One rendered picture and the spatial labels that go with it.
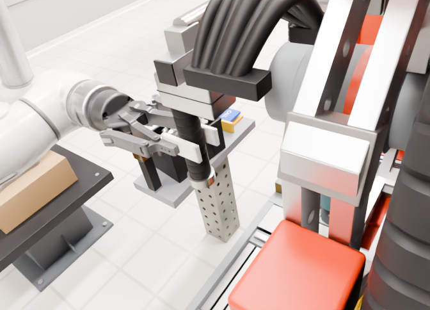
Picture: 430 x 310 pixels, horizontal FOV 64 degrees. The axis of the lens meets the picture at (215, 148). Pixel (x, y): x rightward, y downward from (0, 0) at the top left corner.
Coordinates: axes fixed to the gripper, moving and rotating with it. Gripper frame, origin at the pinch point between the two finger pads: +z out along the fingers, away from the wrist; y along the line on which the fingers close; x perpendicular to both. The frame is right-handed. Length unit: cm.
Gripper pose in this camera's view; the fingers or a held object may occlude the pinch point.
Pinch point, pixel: (191, 139)
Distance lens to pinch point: 51.3
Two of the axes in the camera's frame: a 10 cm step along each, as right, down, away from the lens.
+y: -5.9, 5.8, -5.6
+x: -1.6, -7.7, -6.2
